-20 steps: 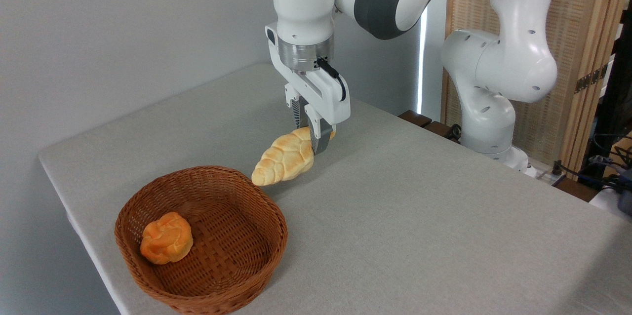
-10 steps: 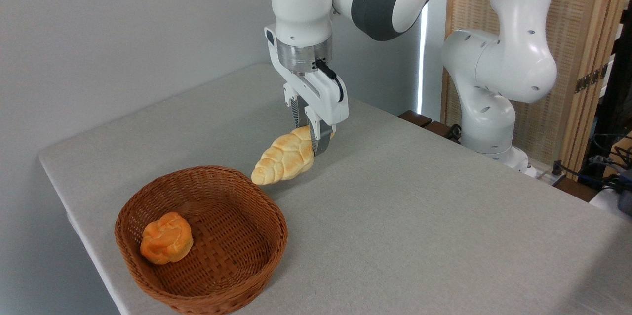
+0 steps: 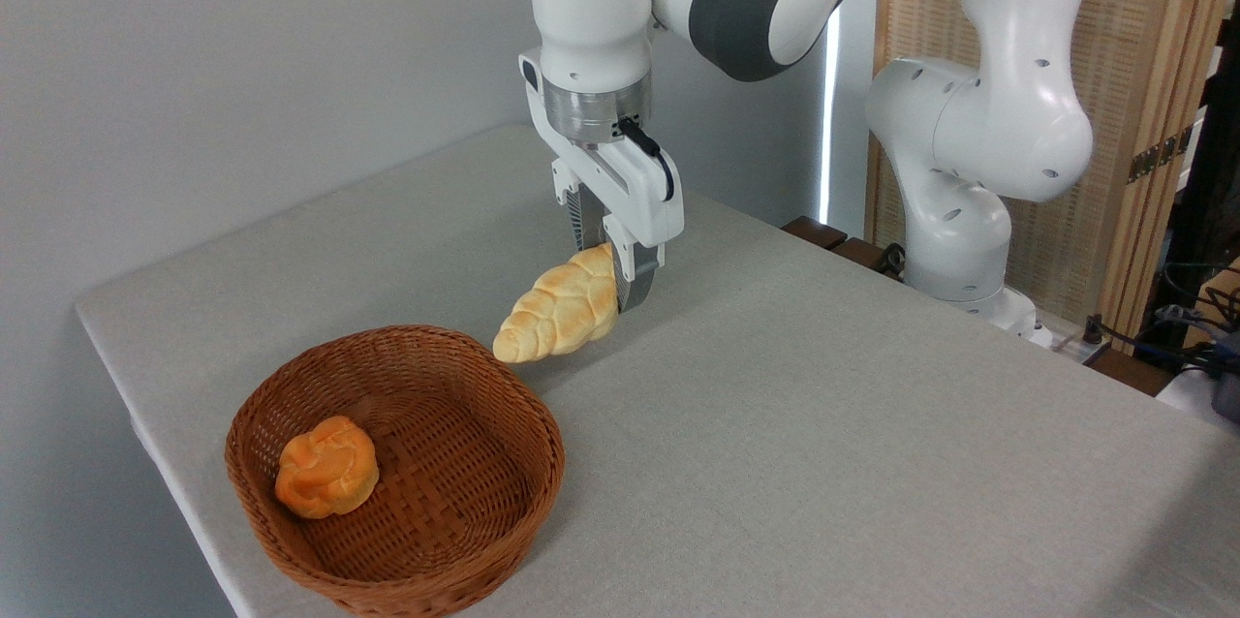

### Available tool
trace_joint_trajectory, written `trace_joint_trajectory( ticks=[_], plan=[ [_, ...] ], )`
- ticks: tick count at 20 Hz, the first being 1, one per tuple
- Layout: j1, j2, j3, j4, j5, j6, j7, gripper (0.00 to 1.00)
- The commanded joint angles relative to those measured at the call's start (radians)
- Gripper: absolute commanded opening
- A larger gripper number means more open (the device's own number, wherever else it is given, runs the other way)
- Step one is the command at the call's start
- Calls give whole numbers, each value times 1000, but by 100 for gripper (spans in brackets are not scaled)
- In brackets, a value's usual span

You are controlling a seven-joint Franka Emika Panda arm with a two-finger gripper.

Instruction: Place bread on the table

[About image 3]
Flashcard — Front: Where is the blue grey device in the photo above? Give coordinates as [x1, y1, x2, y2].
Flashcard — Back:
[1211, 332, 1240, 422]

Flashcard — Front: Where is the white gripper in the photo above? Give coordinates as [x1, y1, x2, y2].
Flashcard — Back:
[518, 46, 685, 314]

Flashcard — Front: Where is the brown wicker basket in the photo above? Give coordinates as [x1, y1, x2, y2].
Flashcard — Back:
[225, 324, 566, 618]

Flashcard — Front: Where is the dark brown wooden slat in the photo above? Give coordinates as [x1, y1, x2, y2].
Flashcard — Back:
[781, 216, 849, 251]
[833, 237, 902, 276]

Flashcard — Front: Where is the round orange bun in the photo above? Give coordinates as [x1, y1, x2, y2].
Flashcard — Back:
[275, 416, 380, 519]

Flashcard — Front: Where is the grey tablecloth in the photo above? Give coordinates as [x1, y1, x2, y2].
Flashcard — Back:
[76, 122, 1240, 618]

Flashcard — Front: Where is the long braided pale bread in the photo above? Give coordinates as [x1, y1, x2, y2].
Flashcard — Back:
[492, 243, 621, 364]

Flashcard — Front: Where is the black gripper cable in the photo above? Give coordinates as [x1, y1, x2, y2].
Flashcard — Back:
[618, 117, 676, 202]

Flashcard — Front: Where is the tangled black cable bundle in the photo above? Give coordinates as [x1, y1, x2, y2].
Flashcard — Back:
[1080, 303, 1240, 382]

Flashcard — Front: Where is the bamboo folding screen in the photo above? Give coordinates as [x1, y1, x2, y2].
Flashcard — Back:
[865, 0, 1240, 343]

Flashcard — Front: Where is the brass screen hinge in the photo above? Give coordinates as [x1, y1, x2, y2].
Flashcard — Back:
[1128, 126, 1194, 184]

